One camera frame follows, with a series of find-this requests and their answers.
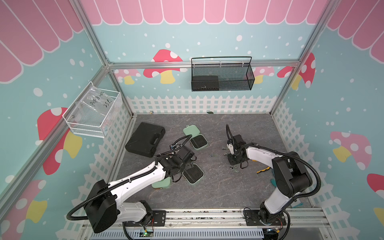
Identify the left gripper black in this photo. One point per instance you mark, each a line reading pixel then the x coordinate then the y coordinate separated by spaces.
pixel 190 160

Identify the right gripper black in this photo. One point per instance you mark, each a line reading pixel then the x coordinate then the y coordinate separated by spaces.
pixel 232 162

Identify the green clipper case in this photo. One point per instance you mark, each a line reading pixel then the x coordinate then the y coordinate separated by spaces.
pixel 163 184
pixel 192 173
pixel 198 141

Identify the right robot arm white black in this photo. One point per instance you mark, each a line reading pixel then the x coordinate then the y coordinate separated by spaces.
pixel 294 177

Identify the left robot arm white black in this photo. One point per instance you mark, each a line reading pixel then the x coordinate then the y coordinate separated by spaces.
pixel 106 202

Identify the black plastic tool case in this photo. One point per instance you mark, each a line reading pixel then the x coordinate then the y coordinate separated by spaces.
pixel 145 140

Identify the green work glove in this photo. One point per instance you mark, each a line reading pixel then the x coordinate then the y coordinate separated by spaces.
pixel 273 182

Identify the black box in basket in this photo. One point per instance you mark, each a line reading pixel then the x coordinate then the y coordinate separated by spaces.
pixel 205 83

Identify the yellow handled pliers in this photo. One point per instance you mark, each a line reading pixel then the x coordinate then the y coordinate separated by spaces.
pixel 264 170

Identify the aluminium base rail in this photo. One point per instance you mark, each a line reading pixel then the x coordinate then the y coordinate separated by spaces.
pixel 220 218

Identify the black wire mesh basket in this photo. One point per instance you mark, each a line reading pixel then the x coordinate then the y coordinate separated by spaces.
pixel 235 73

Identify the clear acrylic wall bin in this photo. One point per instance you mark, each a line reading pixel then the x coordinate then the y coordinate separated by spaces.
pixel 93 112

